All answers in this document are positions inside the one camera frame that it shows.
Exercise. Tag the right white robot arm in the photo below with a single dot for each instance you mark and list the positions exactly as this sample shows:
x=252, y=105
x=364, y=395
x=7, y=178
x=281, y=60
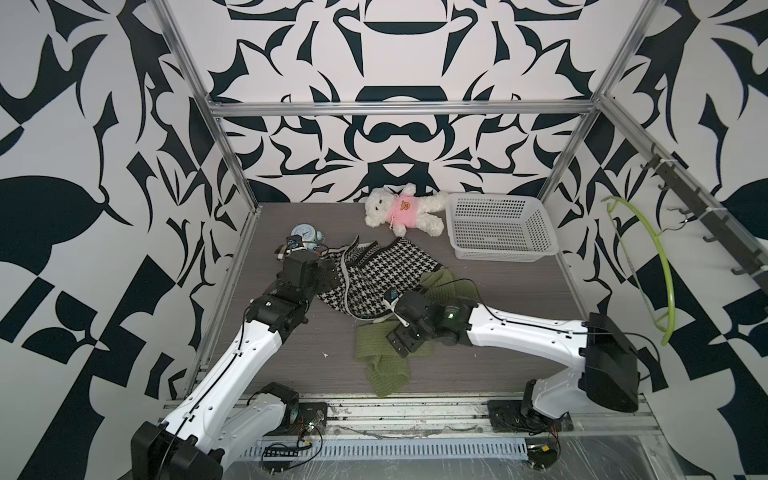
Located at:
x=600, y=364

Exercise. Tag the green knitted scarf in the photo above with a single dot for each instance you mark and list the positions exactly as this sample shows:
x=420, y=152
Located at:
x=384, y=369

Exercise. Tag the white plastic basket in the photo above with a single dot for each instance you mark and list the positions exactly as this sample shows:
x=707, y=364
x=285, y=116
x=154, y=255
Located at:
x=502, y=228

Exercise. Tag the houndstooth black white garment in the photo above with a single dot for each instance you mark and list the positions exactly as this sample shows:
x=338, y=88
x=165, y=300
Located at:
x=367, y=272

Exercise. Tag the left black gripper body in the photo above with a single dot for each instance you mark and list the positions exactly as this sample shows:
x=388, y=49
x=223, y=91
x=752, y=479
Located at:
x=324, y=284

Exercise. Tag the black wall hook rail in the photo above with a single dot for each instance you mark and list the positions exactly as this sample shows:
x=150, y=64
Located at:
x=723, y=226

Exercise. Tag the aluminium frame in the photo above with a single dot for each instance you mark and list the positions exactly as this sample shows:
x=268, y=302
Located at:
x=324, y=101

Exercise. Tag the white slotted cable duct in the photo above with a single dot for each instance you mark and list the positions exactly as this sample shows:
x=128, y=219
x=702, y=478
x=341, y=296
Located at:
x=513, y=448

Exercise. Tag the small blue alarm clock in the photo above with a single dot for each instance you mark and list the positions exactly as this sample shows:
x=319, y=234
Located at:
x=310, y=237

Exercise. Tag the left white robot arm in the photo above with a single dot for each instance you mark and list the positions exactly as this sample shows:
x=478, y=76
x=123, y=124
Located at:
x=203, y=436

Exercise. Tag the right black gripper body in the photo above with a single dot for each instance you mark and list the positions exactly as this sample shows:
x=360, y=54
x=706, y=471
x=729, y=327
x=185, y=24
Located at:
x=408, y=334

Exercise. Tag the white teddy bear pink shirt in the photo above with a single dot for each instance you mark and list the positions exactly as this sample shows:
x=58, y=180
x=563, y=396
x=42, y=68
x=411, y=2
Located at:
x=406, y=210

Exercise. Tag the green plastic hanger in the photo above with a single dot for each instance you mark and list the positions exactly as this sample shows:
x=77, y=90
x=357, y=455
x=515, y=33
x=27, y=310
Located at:
x=665, y=321

